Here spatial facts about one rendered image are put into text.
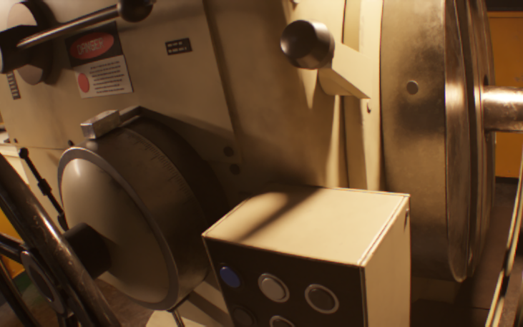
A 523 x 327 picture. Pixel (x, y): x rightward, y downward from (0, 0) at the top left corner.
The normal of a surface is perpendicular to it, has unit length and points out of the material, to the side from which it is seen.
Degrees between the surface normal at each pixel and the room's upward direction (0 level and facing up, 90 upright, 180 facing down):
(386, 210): 0
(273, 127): 90
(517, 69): 90
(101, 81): 90
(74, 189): 60
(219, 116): 90
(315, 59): 118
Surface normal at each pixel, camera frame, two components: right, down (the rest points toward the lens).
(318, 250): -0.22, -0.90
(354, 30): -0.60, -0.11
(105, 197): -0.36, 0.03
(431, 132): -0.61, 0.22
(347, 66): 0.79, 0.07
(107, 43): -0.57, 0.43
